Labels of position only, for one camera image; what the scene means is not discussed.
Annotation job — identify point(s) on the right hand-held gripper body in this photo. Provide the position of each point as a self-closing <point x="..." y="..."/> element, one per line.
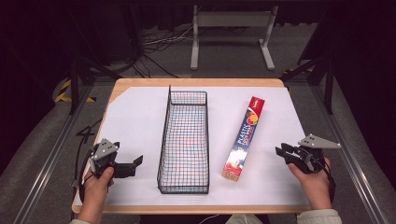
<point x="311" y="157"/>

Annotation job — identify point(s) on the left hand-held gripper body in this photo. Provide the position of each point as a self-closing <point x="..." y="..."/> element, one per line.
<point x="104" y="150"/>

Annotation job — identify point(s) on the person's right hand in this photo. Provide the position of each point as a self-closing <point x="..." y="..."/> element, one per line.
<point x="313" y="186"/>

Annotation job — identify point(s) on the person's left hand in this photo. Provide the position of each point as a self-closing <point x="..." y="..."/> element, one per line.
<point x="95" y="189"/>

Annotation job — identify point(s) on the white paper sheet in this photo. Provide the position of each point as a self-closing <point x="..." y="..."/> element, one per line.
<point x="137" y="124"/>

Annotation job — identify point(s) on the long plastic wrap box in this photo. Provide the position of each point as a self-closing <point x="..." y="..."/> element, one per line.
<point x="244" y="140"/>

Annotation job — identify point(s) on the yellow black hazard tape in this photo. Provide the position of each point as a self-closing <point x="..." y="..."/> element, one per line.
<point x="63" y="93"/>

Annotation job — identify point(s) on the black tripod stand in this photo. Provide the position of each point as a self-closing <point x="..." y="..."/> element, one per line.
<point x="74" y="84"/>
<point x="327" y="84"/>

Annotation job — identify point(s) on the person's light trouser leg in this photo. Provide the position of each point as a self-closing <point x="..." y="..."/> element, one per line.
<point x="246" y="219"/>

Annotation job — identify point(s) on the grey metal stand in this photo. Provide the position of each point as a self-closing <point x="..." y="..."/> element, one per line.
<point x="233" y="19"/>

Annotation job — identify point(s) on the aluminium floor rail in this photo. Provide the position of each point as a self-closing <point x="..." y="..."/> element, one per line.
<point x="46" y="161"/>
<point x="351" y="161"/>

